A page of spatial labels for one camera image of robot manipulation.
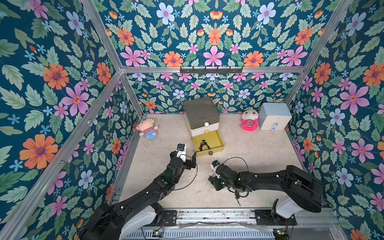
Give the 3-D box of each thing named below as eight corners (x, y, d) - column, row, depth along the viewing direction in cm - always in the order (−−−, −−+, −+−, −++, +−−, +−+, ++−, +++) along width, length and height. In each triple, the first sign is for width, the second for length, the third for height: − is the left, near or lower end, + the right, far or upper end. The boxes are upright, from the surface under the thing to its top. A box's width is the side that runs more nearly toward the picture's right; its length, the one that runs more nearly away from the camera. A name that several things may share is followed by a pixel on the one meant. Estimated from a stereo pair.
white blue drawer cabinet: (260, 132, 111) (267, 117, 99) (253, 111, 125) (259, 96, 112) (283, 132, 111) (293, 117, 99) (274, 111, 125) (282, 96, 112)
